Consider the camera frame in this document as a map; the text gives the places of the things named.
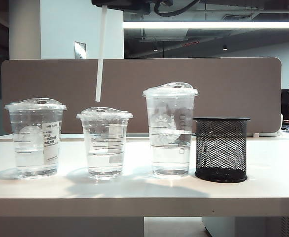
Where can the medium clear cup with label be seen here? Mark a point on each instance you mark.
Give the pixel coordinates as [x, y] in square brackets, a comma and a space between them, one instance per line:
[31, 153]

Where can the black mesh pen holder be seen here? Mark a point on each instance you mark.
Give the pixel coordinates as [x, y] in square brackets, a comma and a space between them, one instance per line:
[221, 150]

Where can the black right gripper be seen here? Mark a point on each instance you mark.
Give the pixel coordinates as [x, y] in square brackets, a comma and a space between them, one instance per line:
[124, 3]

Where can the tall clear cup with logo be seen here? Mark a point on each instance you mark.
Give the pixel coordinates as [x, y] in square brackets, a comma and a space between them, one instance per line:
[170, 158]

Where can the silver wall sign plaque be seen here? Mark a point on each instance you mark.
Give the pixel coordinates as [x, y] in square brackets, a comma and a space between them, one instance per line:
[80, 50]

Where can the clear lid of medium cup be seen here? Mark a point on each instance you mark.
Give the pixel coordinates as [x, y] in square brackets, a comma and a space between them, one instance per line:
[36, 105]

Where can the white drinking straw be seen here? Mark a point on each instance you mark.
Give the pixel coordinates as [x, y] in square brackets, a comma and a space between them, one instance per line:
[101, 61]

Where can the clear lid of small cup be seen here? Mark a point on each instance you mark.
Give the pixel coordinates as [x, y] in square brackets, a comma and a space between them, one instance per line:
[105, 114]

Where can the brown desk partition panel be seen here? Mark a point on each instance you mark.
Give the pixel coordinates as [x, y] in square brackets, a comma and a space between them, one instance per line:
[134, 74]

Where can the long ceiling light strip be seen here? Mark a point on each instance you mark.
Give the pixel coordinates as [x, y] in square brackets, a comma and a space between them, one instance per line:
[208, 25]

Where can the clear lid of tall cup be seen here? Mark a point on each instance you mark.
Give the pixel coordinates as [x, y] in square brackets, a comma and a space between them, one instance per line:
[170, 91]

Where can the dark background monitor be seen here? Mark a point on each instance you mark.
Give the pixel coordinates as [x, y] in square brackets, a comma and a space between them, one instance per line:
[285, 106]

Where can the small clear plastic cup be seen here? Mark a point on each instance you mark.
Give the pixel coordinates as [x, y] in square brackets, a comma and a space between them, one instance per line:
[105, 160]

